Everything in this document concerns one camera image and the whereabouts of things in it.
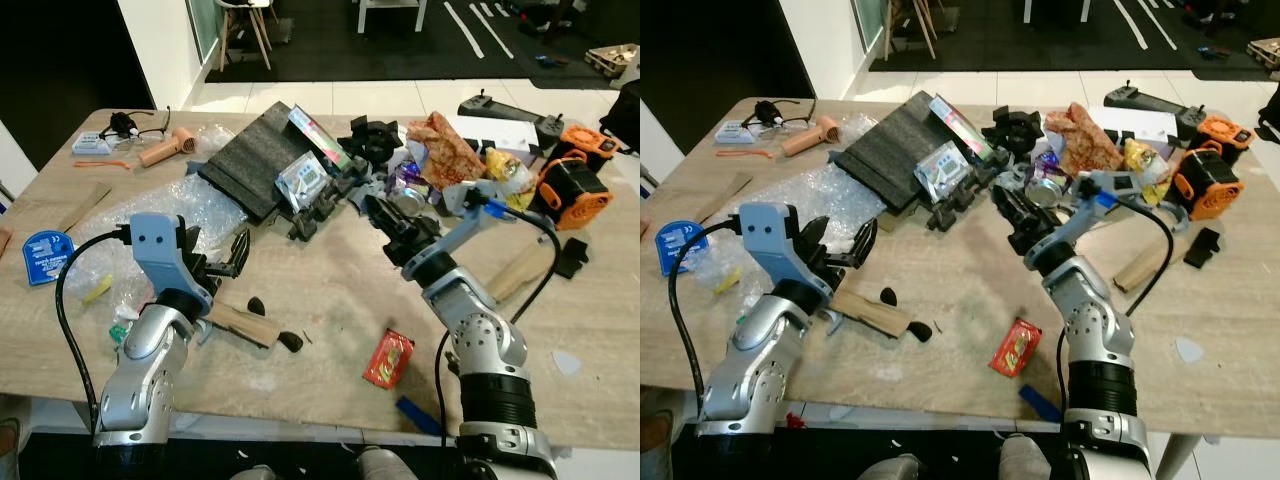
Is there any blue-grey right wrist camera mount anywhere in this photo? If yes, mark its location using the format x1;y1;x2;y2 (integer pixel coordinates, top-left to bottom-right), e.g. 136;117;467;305
1065;170;1143;243
438;180;523;263

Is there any long black controller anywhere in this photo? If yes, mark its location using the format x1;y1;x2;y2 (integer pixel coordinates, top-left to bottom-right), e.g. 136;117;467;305
458;92;566;147
1104;82;1207;137

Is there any black gear-shaped plastic part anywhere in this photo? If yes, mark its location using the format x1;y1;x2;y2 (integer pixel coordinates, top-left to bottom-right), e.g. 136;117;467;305
350;115;406;167
985;107;1046;157

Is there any black striped rug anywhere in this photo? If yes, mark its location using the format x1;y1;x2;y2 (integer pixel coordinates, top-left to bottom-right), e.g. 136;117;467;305
205;0;641;84
868;0;1280;73

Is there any silver foil pouch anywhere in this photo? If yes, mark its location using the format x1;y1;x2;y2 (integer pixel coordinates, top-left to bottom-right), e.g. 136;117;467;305
275;152;331;211
913;142;971;201

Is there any colourful striped box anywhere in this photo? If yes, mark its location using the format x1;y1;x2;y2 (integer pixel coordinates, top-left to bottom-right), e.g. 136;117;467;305
928;95;996;162
288;106;353;173

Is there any white paper sheet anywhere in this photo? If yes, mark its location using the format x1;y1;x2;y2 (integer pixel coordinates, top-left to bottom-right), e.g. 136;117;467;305
445;115;541;153
1085;105;1179;143

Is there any black chair back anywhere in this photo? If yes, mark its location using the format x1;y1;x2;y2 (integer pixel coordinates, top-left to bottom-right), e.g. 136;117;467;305
600;80;641;153
1254;85;1280;133

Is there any wooden legged chair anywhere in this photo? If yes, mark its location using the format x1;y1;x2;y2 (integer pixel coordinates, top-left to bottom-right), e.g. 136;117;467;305
215;0;277;71
880;0;946;61

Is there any white stool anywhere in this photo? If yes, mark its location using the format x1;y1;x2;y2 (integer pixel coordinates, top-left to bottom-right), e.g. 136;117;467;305
355;0;429;35
1022;0;1093;24

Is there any brown shoe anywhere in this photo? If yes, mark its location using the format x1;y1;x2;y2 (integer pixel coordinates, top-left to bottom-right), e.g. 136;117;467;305
0;418;22;480
640;410;683;473

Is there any silver drink can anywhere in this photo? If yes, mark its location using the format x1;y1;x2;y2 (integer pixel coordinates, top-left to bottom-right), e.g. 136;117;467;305
390;180;433;217
1025;170;1071;207

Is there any wide wooden strip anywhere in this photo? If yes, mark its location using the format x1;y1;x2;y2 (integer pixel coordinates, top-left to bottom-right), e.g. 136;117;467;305
487;245;551;303
1113;245;1167;294

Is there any tan handheld tool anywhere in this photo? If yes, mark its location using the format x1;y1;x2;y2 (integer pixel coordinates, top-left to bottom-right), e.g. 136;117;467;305
138;127;198;168
780;117;839;158

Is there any thin wooden strip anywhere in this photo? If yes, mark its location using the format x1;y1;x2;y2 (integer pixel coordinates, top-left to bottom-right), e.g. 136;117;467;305
58;185;113;234
700;172;754;224

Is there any black plastic clamp part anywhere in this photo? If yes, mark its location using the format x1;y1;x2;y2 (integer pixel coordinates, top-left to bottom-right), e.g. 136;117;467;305
290;180;363;242
925;170;1001;232

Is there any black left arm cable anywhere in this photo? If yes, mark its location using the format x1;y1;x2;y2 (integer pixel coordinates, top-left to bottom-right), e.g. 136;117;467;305
668;218;748;406
55;225;136;433

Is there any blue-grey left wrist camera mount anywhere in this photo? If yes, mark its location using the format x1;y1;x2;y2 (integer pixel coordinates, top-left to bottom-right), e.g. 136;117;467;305
130;212;216;301
740;202;836;291

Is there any black foam pad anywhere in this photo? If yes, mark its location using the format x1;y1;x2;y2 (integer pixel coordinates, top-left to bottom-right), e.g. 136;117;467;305
833;92;986;212
198;102;351;223

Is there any blue flat plastic piece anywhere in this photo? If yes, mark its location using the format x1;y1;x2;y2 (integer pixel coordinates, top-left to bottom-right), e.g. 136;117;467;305
396;397;444;437
1018;385;1063;424

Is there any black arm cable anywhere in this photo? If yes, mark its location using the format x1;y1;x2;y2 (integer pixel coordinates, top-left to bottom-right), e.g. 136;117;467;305
435;198;561;441
668;218;748;406
1055;190;1174;419
55;225;136;433

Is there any clear plastic bag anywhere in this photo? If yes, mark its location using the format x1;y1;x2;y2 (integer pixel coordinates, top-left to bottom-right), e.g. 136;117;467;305
838;112;883;144
193;123;237;158

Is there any wooden block with black ends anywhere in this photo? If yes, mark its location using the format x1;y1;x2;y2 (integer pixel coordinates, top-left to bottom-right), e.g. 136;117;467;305
205;300;304;354
830;288;933;344

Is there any blue round label tag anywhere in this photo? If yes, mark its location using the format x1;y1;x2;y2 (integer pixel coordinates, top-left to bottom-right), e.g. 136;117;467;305
22;230;76;288
655;220;709;277

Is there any yellow snack bag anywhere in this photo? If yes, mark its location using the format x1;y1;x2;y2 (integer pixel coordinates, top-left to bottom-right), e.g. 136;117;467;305
1122;138;1173;206
485;148;537;211

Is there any red snack packet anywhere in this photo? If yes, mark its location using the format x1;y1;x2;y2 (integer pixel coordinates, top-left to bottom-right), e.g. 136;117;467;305
990;318;1043;378
363;330;415;389

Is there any small orange black device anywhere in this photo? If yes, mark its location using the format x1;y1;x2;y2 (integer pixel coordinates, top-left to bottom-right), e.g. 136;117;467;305
1195;115;1256;153
560;125;619;161

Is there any grey right robot leg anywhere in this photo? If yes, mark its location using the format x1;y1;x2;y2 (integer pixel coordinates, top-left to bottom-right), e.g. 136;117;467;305
358;447;421;480
995;433;1053;480

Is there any orange patterned snack bag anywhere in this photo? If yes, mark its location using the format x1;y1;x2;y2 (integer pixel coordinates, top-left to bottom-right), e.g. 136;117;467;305
1045;103;1123;178
405;112;486;191

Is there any black plastic bracket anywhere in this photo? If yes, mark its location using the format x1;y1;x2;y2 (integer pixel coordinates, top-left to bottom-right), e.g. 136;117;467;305
553;238;591;279
1183;228;1222;269

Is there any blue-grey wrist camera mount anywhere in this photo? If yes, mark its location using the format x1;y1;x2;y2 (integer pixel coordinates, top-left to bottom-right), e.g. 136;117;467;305
740;202;836;291
1065;170;1143;243
438;180;523;263
130;212;216;301

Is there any black coiled cable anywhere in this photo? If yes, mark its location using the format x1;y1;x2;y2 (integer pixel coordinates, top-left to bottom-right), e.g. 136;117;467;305
745;98;816;132
100;107;171;142

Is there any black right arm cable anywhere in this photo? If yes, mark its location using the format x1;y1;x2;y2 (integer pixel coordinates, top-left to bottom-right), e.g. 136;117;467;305
435;198;561;441
1055;190;1174;419

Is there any clear bubble wrap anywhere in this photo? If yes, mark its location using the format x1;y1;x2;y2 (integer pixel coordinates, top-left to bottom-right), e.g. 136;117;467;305
690;165;887;293
60;178;251;313

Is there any large orange black device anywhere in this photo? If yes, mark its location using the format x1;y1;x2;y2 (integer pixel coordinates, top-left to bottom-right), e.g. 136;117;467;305
535;155;614;233
1172;143;1245;221

